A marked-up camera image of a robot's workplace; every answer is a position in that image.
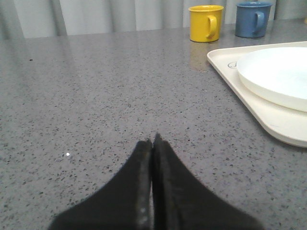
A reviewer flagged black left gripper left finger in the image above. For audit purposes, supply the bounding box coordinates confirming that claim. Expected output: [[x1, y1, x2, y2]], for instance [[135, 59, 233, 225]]
[[49, 140, 152, 230]]

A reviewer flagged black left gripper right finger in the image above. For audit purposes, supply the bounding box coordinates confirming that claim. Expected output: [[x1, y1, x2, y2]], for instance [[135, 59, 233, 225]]
[[152, 134, 261, 230]]

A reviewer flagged white round plate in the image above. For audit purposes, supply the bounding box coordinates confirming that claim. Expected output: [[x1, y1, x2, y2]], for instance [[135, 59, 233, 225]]
[[236, 47, 307, 112]]

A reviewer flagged cream rabbit serving tray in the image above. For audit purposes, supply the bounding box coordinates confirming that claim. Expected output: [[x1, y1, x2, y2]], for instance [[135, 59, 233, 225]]
[[207, 41, 307, 148]]

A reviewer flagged yellow enamel mug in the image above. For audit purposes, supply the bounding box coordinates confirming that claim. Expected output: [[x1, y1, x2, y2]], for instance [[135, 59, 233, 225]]
[[189, 5, 224, 43]]

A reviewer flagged blue enamel mug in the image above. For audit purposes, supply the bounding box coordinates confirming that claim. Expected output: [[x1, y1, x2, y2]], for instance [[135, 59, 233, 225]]
[[235, 1, 272, 38]]

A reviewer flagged grey curtain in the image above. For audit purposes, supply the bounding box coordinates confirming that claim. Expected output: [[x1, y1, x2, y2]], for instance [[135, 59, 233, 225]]
[[0, 0, 307, 40]]

